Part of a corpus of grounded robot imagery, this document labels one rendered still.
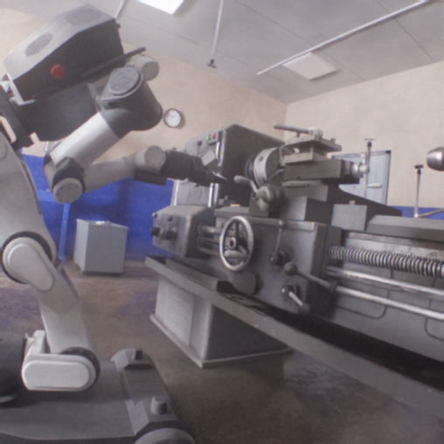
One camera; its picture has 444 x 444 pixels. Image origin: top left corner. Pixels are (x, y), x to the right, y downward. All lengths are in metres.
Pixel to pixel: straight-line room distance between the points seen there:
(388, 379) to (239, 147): 1.42
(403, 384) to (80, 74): 1.06
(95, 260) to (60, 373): 2.65
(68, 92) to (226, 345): 1.42
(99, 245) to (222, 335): 2.13
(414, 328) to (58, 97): 1.14
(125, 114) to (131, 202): 4.21
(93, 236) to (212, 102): 3.35
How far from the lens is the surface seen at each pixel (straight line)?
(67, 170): 0.80
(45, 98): 0.86
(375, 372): 0.87
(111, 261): 3.58
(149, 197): 5.05
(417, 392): 0.83
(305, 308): 0.90
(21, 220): 0.90
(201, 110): 5.61
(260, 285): 1.15
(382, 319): 1.04
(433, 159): 1.22
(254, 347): 1.89
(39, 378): 0.97
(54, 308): 0.92
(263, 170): 1.67
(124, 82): 0.77
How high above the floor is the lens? 0.75
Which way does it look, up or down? level
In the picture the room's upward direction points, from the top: 8 degrees clockwise
